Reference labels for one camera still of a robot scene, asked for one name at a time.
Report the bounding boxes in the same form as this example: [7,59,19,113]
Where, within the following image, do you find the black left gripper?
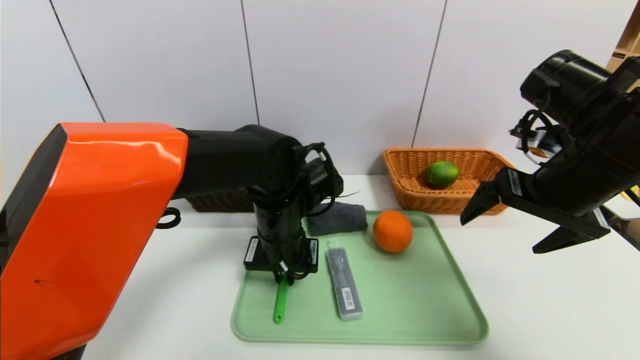
[243,201,319,286]

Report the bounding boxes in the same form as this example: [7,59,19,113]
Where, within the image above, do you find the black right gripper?
[460,140,640,254]

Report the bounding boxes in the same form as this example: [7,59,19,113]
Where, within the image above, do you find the yellow green spaghetti spoon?
[273,274,291,324]

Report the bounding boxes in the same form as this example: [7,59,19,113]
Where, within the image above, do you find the grey case with barcode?
[326,245,364,321]

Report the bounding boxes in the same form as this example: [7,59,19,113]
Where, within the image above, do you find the dark grey towel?
[307,201,369,237]

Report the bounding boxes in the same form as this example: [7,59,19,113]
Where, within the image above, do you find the green citrus fruit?
[425,160,460,189]

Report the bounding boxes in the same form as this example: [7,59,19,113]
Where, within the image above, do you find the orange fruit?
[373,210,414,254]

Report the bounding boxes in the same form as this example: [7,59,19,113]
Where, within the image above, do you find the orange wicker basket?
[383,147,518,216]

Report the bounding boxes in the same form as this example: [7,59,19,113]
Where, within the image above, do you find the dark brown wicker basket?
[186,190,256,213]

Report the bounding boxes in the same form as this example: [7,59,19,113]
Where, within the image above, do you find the light green plastic tray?
[231,209,489,346]

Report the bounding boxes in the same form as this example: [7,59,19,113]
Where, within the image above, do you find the light wooden cabinet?
[607,5,640,71]

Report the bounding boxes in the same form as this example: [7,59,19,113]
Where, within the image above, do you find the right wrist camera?
[510,112,563,157]

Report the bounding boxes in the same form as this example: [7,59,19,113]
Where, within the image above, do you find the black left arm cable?
[156,207,181,230]

